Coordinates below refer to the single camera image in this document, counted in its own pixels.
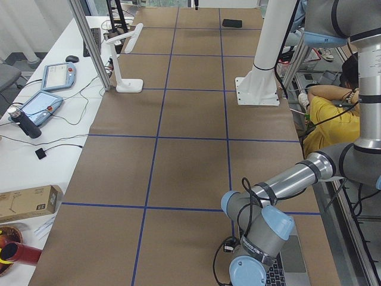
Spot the black mouse pad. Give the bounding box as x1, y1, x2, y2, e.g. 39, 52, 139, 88
222, 18, 243, 28

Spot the grey laptop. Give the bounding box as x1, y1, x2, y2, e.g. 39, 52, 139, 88
266, 228, 311, 286

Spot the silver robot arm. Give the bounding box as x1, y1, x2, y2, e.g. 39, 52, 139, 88
221, 1, 380, 285

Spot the white desk lamp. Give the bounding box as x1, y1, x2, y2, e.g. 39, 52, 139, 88
105, 23, 143, 93

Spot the black desk mouse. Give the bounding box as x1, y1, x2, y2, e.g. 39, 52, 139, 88
65, 55, 79, 63

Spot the black keyboard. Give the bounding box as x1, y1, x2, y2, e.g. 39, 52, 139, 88
83, 27, 102, 58

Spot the person in yellow shirt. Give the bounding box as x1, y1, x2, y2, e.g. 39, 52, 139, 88
298, 53, 360, 156

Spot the far blue teach pendant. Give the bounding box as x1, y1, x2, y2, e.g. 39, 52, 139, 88
41, 62, 76, 91

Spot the blue teach pendant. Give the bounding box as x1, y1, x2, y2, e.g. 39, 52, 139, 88
41, 62, 76, 91
17, 91, 63, 126

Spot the small black puck device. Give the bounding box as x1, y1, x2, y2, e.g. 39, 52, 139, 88
35, 148, 46, 160

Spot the near blue teach pendant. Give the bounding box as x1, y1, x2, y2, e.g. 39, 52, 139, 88
17, 91, 63, 126

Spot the black water bottle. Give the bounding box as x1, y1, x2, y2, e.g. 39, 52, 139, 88
7, 106, 42, 139

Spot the cardboard box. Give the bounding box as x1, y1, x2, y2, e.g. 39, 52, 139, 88
1, 185, 63, 223

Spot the woven fruit basket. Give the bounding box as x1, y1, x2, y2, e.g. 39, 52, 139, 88
1, 225, 23, 276

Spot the red bottle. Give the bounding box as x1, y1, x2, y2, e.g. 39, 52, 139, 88
1, 241, 42, 266

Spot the white pedestal column base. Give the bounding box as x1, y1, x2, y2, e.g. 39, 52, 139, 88
235, 0, 298, 106

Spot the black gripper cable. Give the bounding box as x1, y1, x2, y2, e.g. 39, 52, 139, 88
213, 177, 268, 286

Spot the aluminium frame post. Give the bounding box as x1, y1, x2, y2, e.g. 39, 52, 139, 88
68, 0, 111, 91

